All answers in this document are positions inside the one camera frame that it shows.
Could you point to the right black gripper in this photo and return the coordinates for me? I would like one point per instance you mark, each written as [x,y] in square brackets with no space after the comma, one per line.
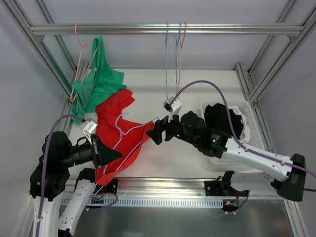
[168,128]

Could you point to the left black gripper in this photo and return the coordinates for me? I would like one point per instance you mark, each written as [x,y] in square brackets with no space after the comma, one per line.
[96,152]

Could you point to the red tank top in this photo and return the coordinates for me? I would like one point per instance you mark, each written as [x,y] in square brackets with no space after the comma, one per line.
[115,105]

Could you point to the blue hanger of red top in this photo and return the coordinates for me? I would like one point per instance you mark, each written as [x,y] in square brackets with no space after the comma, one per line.
[124,136]

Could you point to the black tank top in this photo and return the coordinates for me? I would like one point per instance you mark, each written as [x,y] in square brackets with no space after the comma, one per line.
[216,117]

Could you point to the green tank top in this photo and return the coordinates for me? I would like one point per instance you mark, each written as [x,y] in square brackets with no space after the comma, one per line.
[99,84]

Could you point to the blue hanger of white top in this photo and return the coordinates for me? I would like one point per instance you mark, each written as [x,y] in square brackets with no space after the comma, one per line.
[176,44]

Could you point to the blue hanger of black top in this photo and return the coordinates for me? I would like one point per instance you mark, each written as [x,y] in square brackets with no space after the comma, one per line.
[166,59]

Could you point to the white tank top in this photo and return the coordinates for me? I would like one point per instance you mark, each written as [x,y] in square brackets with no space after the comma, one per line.
[239,121]

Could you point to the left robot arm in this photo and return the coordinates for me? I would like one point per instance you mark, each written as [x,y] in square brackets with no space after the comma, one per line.
[48,182]

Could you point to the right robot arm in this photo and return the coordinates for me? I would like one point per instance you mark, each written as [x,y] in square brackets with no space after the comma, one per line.
[285,174]

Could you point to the white plastic basket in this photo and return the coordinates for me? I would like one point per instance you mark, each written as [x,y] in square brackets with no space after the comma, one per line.
[245,107]

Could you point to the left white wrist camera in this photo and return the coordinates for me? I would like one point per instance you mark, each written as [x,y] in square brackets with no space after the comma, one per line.
[88,126]

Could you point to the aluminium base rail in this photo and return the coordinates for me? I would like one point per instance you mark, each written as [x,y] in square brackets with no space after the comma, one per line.
[165,187]

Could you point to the white slotted cable duct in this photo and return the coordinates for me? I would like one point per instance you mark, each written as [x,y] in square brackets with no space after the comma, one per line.
[156,202]

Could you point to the aluminium hanging rail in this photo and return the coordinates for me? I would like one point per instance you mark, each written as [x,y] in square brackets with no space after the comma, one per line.
[163,28]

